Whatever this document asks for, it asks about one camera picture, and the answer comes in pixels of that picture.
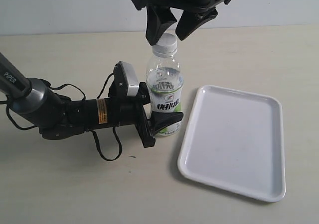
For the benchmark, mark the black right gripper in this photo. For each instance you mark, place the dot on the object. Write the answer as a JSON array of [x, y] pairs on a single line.
[[160, 18]]

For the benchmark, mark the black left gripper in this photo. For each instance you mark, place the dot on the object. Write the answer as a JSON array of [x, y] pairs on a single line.
[[119, 110]]

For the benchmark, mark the white bottle cap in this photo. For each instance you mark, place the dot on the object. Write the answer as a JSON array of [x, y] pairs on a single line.
[[166, 44]]

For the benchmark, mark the clear plastic drink bottle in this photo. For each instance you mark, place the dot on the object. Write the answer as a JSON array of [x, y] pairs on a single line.
[[164, 80]]

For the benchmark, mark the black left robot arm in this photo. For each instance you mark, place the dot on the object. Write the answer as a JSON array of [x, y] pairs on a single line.
[[58, 117]]

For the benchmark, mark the white plastic tray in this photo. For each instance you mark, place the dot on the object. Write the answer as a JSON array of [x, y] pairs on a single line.
[[234, 141]]

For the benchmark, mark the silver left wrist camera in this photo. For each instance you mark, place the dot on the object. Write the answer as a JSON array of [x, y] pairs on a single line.
[[131, 80]]

